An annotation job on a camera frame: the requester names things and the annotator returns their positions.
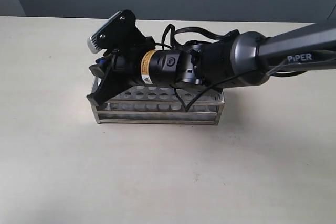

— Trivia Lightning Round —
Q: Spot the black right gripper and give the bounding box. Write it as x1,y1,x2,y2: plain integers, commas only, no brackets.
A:
86,10,197,105

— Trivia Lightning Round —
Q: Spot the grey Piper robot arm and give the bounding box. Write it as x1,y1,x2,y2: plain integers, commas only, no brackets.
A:
87,10,335,106

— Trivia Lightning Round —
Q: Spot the steel test tube rack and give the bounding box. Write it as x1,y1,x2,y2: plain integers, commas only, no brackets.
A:
90,86,225,125

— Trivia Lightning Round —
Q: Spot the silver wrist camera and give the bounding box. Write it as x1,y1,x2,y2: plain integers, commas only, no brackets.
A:
87,11,121,54

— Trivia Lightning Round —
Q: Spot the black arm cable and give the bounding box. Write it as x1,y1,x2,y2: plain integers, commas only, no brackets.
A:
162,24,336,112

